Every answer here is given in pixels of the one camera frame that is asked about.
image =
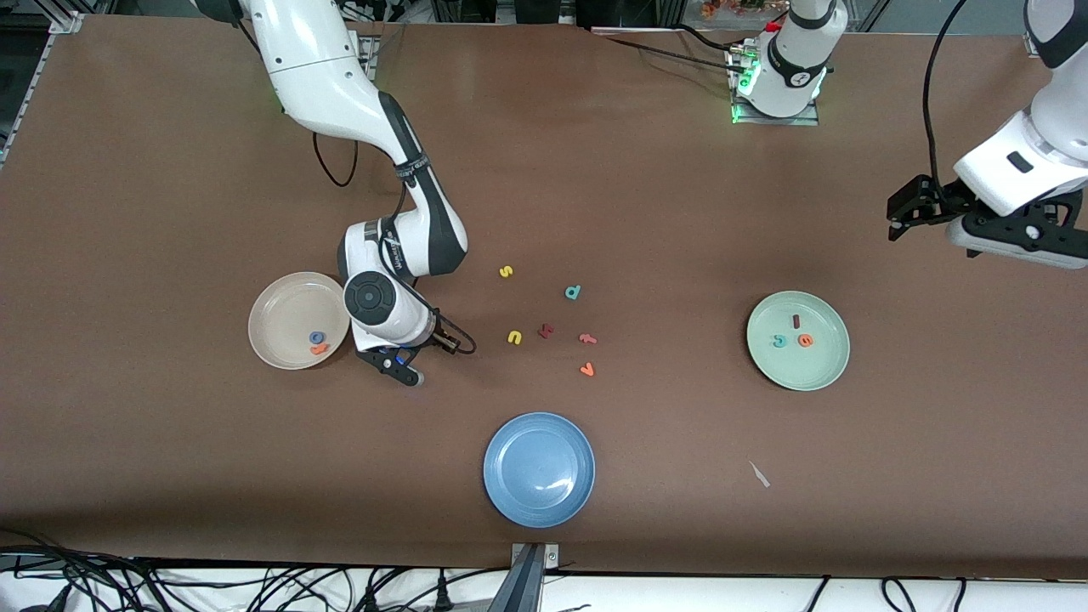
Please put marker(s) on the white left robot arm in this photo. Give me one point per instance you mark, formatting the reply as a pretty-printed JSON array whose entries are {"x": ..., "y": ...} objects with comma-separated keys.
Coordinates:
[{"x": 790, "y": 68}]

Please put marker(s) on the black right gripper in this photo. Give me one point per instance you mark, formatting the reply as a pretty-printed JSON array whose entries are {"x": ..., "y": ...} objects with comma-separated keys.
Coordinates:
[{"x": 443, "y": 341}]

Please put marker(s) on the black power plug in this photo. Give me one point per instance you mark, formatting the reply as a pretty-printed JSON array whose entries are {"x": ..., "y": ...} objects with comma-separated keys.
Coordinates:
[
  {"x": 442, "y": 597},
  {"x": 371, "y": 599}
]

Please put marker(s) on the aluminium frame profile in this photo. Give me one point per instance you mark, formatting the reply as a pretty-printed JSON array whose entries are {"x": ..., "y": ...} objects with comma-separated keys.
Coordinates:
[{"x": 64, "y": 23}]

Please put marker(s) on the brown table cover sheet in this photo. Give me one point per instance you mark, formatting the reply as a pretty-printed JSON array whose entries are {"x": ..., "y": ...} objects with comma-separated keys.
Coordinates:
[{"x": 544, "y": 170}]

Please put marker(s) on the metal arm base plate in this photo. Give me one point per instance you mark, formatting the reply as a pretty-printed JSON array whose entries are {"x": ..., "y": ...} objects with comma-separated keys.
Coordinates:
[
  {"x": 812, "y": 119},
  {"x": 368, "y": 51}
]

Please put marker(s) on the blue plate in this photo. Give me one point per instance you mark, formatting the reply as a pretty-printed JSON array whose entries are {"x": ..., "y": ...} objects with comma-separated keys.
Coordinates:
[{"x": 535, "y": 467}]

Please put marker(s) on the beige brown plate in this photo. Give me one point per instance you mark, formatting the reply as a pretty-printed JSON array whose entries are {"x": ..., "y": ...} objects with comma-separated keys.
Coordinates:
[{"x": 285, "y": 319}]

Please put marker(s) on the silver camera mount bracket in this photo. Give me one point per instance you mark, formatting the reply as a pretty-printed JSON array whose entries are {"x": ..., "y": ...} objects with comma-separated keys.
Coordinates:
[{"x": 531, "y": 578}]

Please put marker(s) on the light green plate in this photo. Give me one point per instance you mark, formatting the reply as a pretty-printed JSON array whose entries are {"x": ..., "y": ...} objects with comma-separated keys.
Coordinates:
[{"x": 807, "y": 365}]

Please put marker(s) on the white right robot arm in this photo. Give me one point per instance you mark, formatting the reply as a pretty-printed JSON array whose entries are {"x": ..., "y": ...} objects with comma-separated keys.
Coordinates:
[{"x": 374, "y": 297}]

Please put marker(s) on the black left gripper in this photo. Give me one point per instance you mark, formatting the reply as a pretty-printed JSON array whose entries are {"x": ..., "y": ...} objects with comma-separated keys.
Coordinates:
[{"x": 933, "y": 202}]

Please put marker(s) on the silver metal box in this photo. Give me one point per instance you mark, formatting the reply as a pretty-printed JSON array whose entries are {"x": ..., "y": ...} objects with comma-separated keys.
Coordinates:
[{"x": 552, "y": 10}]

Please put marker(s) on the orange dried flower bunch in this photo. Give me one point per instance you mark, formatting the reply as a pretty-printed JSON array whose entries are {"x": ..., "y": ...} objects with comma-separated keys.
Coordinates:
[{"x": 731, "y": 7}]

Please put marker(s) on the small white paper scrap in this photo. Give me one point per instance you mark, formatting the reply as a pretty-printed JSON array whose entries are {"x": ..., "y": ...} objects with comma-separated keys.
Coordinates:
[{"x": 759, "y": 474}]

